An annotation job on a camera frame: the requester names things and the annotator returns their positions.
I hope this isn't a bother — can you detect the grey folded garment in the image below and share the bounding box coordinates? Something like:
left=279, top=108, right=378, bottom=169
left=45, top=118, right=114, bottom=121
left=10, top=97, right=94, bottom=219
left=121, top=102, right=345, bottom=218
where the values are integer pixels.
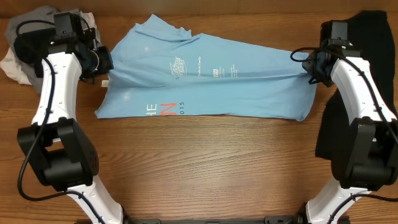
left=5, top=6, right=82, bottom=94

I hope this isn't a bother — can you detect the light blue t-shirt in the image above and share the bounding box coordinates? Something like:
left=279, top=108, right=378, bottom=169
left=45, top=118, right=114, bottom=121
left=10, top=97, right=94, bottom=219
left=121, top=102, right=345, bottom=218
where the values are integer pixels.
left=96, top=16, right=317, bottom=121

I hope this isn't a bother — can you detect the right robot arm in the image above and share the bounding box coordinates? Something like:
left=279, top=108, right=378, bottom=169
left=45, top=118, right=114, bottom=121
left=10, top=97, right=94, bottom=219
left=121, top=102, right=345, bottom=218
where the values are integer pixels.
left=291, top=20, right=397, bottom=223

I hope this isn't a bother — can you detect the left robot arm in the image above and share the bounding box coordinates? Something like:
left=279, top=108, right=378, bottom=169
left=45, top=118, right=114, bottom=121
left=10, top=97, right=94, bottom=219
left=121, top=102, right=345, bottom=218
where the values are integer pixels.
left=16, top=12, right=131, bottom=223

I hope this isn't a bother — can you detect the white folded garment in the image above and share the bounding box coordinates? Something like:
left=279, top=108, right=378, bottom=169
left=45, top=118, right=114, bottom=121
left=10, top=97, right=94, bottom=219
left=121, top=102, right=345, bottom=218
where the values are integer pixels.
left=1, top=12, right=96, bottom=85

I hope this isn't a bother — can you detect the black garment at right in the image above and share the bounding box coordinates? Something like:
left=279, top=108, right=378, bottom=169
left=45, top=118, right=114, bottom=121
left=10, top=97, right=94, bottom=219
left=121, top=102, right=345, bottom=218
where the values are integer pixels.
left=315, top=11, right=397, bottom=160

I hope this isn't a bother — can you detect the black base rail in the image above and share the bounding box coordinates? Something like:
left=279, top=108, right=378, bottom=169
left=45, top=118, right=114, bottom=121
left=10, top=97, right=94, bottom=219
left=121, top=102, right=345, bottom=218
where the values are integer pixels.
left=124, top=215, right=308, bottom=224

